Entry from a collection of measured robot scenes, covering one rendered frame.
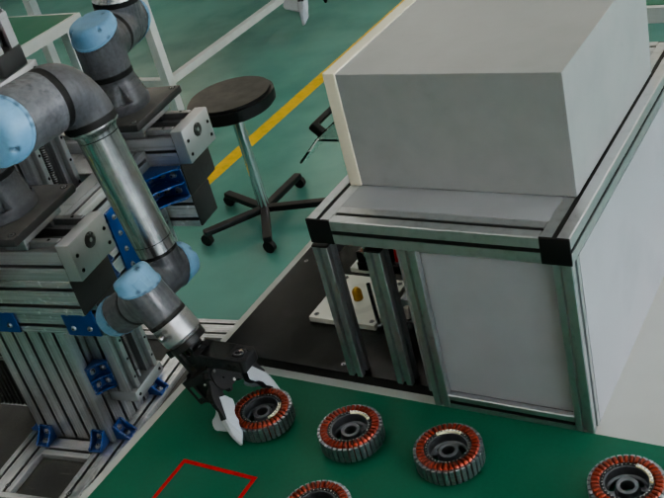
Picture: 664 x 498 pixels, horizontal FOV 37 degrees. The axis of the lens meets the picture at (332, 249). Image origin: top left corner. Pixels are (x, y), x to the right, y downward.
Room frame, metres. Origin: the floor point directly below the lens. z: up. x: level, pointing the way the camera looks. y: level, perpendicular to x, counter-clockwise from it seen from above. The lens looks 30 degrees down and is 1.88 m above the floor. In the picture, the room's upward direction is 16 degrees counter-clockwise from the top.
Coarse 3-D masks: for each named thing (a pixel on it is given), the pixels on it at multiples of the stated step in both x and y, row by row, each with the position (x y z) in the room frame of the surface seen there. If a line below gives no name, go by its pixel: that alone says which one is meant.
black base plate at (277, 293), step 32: (352, 256) 1.84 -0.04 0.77; (288, 288) 1.78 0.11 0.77; (320, 288) 1.75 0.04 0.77; (256, 320) 1.70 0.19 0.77; (288, 320) 1.66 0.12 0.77; (256, 352) 1.59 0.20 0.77; (288, 352) 1.56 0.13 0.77; (320, 352) 1.53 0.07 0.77; (384, 352) 1.48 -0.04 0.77; (416, 352) 1.45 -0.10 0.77; (384, 384) 1.40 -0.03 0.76; (416, 384) 1.36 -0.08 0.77
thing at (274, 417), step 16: (240, 400) 1.43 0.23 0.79; (256, 400) 1.43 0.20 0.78; (272, 400) 1.42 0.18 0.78; (288, 400) 1.40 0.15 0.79; (240, 416) 1.39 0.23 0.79; (256, 416) 1.39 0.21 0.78; (272, 416) 1.37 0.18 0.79; (288, 416) 1.36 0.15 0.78; (256, 432) 1.34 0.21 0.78; (272, 432) 1.34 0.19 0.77
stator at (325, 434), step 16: (336, 416) 1.32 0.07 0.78; (352, 416) 1.32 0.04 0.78; (368, 416) 1.29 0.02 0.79; (320, 432) 1.29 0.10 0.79; (336, 432) 1.30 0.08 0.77; (352, 432) 1.30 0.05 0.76; (368, 432) 1.26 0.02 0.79; (384, 432) 1.28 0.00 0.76; (336, 448) 1.24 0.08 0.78; (352, 448) 1.23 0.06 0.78; (368, 448) 1.24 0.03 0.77
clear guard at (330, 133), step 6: (330, 126) 1.86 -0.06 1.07; (324, 132) 1.84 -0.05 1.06; (330, 132) 1.83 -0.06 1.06; (336, 132) 1.83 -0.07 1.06; (318, 138) 1.82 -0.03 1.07; (324, 138) 1.81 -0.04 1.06; (330, 138) 1.81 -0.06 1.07; (336, 138) 1.80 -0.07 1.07; (312, 144) 1.83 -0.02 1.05; (318, 144) 1.89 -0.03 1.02; (312, 150) 1.87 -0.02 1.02; (306, 156) 1.85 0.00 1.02; (300, 162) 1.86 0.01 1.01
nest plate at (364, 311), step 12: (348, 276) 1.75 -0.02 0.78; (360, 276) 1.73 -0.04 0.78; (360, 288) 1.69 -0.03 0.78; (372, 288) 1.68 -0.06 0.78; (324, 300) 1.68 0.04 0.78; (312, 312) 1.65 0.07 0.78; (324, 312) 1.64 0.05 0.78; (360, 312) 1.60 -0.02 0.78; (372, 312) 1.59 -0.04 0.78; (360, 324) 1.57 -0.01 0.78; (372, 324) 1.56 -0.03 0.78
